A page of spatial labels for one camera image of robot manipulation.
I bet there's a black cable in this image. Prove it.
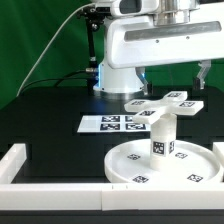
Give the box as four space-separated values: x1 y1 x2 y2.
22 69 98 89

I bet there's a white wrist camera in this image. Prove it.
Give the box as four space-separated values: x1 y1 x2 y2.
110 0 159 17

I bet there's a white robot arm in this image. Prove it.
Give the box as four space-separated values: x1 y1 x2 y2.
91 0 224 98

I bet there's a white round table top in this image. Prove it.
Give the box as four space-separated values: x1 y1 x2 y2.
104 139 224 185

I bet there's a white marker sheet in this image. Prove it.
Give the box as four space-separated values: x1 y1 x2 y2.
77 115 150 133

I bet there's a white left fence bar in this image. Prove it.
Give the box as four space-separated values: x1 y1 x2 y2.
0 143 27 184

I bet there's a black camera stand pole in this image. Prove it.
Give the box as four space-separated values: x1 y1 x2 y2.
80 5 104 95

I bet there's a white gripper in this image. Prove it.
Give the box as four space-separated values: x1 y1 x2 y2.
106 3 224 95

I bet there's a white cable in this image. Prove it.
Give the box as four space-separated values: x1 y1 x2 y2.
15 3 95 98

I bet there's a white cross-shaped table base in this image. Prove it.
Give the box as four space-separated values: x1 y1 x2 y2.
124 91 204 124

